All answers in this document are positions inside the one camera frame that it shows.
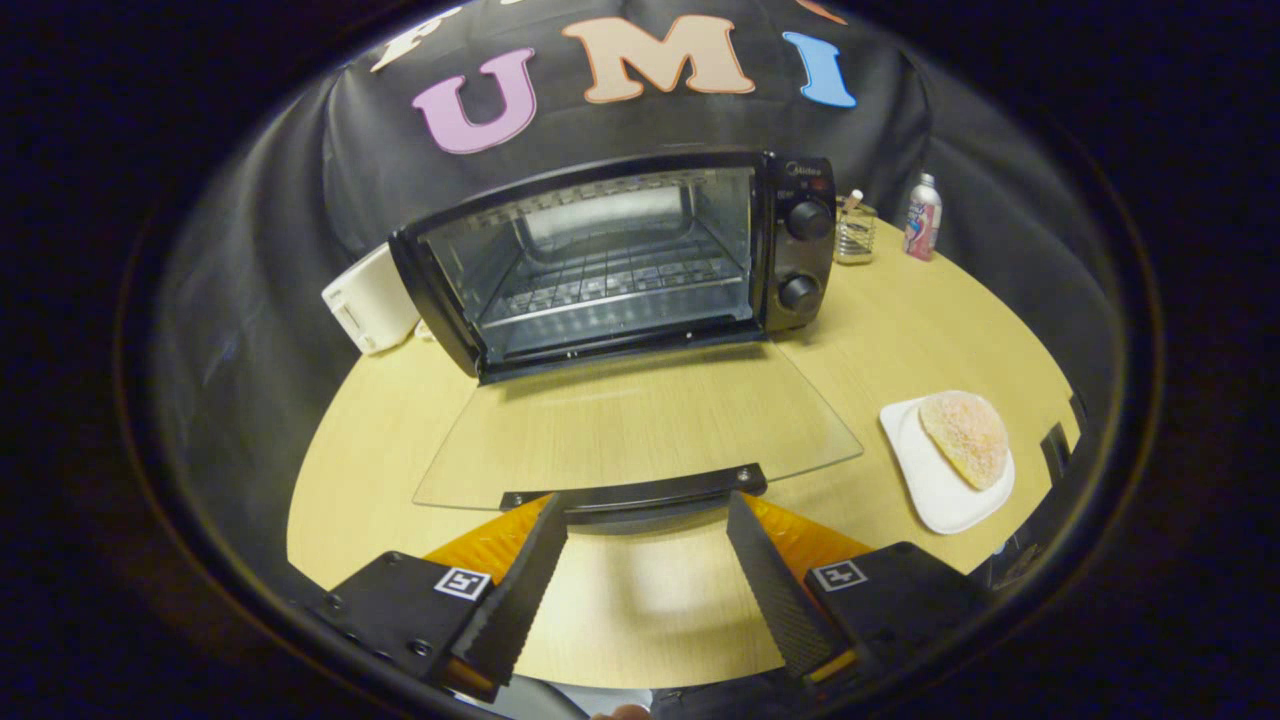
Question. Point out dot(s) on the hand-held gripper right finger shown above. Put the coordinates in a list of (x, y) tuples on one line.
[(780, 590)]

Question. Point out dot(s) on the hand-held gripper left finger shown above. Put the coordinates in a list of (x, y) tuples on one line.
[(510, 600)]

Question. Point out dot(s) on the round sugared bread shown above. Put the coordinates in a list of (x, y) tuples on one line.
[(965, 435)]

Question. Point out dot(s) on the black toaster oven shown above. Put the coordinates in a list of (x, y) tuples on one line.
[(800, 230)]

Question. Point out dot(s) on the white bread toaster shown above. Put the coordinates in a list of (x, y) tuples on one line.
[(370, 300)]

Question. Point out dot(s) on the white square plate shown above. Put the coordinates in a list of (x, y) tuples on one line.
[(935, 490)]

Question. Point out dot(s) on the black chair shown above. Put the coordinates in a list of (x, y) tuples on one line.
[(1057, 452)]

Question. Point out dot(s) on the small glass jar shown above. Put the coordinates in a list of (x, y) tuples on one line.
[(854, 235)]

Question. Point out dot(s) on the white spray bottle pink label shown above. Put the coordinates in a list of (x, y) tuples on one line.
[(922, 220)]

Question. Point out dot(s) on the black backdrop cloth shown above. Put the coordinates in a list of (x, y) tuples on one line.
[(380, 150)]

